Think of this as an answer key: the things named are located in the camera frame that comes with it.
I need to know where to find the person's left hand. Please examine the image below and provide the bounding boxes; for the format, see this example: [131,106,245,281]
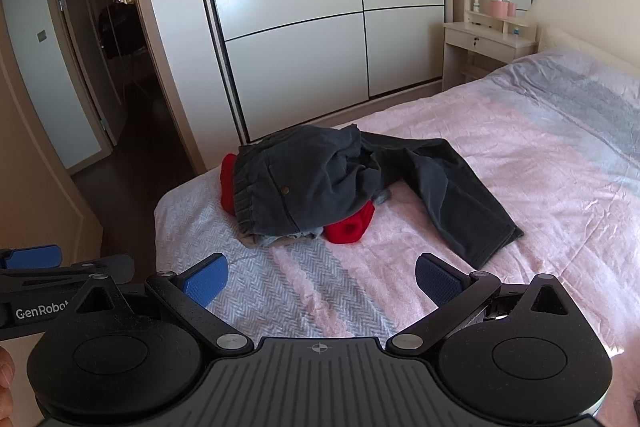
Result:
[0,348,16,393]

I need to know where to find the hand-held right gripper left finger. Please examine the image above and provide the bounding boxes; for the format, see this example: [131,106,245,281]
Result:
[67,252,255,356]

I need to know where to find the dark grey pants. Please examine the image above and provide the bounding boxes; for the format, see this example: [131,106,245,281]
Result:
[232,124,525,270]

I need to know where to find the dark hanging garment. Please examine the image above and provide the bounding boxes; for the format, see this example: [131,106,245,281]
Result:
[97,2,146,58]

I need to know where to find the beige headboard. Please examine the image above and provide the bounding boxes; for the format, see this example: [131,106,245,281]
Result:
[537,24,640,56]

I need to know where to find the cream vanity table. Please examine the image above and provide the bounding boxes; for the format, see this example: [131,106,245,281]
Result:
[442,21,540,90]

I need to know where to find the white room door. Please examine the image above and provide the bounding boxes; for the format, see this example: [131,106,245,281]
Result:
[0,0,114,172]

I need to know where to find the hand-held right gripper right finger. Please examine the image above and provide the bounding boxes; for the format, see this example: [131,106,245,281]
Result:
[385,252,581,356]

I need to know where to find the bed with pink grey cover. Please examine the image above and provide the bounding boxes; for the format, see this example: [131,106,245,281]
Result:
[152,47,640,358]

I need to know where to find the red knitted garment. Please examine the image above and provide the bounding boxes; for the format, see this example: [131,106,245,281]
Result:
[220,152,376,246]

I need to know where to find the light grey garment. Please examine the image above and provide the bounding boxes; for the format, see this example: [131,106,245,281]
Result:
[240,187,396,251]

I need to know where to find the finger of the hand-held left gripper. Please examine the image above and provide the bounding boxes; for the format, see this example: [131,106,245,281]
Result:
[0,245,62,271]

